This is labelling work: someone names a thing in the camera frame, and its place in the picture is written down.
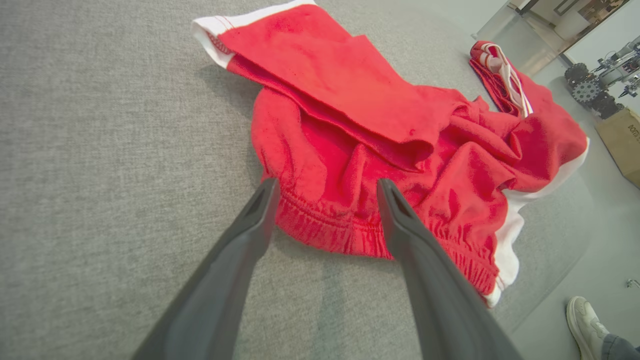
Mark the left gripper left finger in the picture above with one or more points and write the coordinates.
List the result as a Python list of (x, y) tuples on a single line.
[(225, 285)]

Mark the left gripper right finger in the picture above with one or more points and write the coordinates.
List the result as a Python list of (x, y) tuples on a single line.
[(440, 300)]

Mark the red T-shirt white sleeves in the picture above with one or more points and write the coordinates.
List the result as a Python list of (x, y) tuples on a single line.
[(492, 85)]

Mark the red shorts white stripes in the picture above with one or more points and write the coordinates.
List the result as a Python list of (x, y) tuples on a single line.
[(350, 90)]

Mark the white sneaker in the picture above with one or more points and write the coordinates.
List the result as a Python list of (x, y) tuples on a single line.
[(587, 325)]

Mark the blue jeans leg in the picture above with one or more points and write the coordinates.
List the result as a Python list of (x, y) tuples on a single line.
[(620, 347)]

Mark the brown cardboard box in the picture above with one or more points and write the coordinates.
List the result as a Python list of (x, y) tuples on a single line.
[(622, 145)]

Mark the wheeled robot machine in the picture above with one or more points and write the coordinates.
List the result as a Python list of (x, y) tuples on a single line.
[(595, 85)]

